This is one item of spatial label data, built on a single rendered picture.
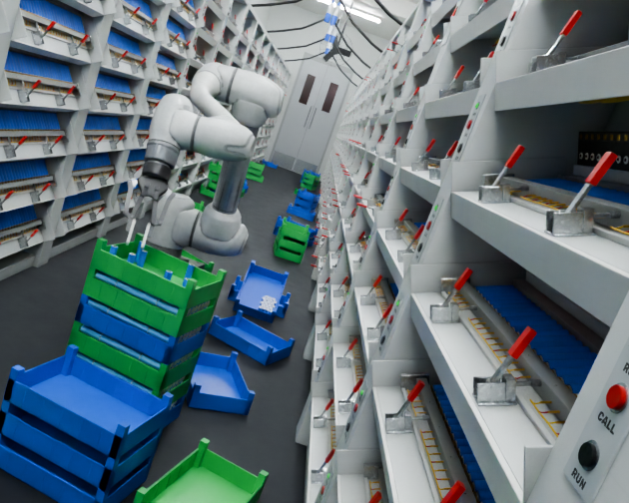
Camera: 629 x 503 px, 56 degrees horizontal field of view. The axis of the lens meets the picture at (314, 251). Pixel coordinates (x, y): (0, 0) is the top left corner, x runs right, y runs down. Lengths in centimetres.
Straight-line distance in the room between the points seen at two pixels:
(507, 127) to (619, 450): 71
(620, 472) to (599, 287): 15
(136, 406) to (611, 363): 125
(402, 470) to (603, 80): 55
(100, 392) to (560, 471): 126
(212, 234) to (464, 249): 150
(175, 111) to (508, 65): 97
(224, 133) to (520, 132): 88
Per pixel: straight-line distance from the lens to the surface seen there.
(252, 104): 219
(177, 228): 242
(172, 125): 169
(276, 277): 307
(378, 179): 242
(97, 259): 167
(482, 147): 104
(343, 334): 181
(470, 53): 177
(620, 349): 45
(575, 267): 55
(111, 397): 157
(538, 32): 107
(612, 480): 43
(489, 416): 63
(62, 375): 162
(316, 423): 172
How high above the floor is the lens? 94
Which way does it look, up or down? 11 degrees down
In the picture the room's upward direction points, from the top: 20 degrees clockwise
